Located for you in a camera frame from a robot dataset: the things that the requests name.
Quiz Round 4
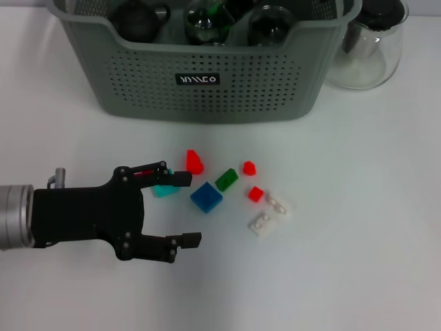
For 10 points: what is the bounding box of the blue square plate brick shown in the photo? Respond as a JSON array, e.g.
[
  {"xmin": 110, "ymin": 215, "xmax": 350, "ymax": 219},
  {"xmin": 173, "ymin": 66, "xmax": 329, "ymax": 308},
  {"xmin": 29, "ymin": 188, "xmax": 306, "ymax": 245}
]
[{"xmin": 189, "ymin": 181, "xmax": 224, "ymax": 214}]

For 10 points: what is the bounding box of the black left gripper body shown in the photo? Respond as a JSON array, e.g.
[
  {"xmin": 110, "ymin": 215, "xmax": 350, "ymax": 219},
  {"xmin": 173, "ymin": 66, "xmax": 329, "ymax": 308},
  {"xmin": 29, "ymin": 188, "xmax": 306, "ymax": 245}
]
[{"xmin": 32, "ymin": 166, "xmax": 145, "ymax": 262}]

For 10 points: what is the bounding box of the small red cube brick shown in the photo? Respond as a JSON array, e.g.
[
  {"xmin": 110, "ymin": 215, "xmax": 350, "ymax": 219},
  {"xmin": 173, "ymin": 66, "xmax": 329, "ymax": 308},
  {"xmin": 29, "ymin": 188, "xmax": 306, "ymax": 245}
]
[{"xmin": 247, "ymin": 185, "xmax": 265, "ymax": 203}]

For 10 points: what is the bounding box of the white plate brick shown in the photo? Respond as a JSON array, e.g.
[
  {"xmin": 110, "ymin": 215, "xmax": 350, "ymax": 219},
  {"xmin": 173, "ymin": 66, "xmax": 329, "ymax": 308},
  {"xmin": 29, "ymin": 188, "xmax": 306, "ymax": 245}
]
[
  {"xmin": 247, "ymin": 210, "xmax": 276, "ymax": 237},
  {"xmin": 265, "ymin": 192, "xmax": 294, "ymax": 217}
]

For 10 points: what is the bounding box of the green rectangular brick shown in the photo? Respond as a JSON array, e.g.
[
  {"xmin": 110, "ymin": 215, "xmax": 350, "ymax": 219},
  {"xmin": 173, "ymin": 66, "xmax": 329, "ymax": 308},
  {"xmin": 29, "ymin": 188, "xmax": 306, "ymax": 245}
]
[{"xmin": 214, "ymin": 168, "xmax": 239, "ymax": 192}]

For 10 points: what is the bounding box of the teal square plate brick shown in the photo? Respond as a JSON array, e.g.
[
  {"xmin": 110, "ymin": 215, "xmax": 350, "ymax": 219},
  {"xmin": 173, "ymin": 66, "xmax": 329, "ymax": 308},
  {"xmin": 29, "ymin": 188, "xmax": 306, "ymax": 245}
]
[{"xmin": 153, "ymin": 168, "xmax": 181, "ymax": 199}]

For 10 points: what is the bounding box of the glass carafe with black lid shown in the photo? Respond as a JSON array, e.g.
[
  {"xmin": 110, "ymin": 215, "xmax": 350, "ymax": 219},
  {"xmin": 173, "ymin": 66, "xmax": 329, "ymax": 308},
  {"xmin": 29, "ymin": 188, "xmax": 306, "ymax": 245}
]
[{"xmin": 323, "ymin": 0, "xmax": 409, "ymax": 91}]

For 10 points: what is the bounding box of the grey-green perforated storage bin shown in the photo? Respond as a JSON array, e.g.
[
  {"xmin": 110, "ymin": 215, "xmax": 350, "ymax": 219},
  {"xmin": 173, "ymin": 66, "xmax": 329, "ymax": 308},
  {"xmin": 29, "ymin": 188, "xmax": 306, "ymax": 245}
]
[{"xmin": 44, "ymin": 0, "xmax": 363, "ymax": 124}]

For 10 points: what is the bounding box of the black ceramic teapot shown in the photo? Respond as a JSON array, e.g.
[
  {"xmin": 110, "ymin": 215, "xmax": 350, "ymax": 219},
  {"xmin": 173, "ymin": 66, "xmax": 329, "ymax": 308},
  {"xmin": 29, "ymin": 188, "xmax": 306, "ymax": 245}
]
[{"xmin": 112, "ymin": 1, "xmax": 172, "ymax": 44}]

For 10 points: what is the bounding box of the tall red wedge brick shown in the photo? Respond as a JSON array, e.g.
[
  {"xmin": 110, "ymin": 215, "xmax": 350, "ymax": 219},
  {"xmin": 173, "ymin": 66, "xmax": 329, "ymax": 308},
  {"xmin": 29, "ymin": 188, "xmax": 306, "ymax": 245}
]
[{"xmin": 185, "ymin": 149, "xmax": 205, "ymax": 176}]

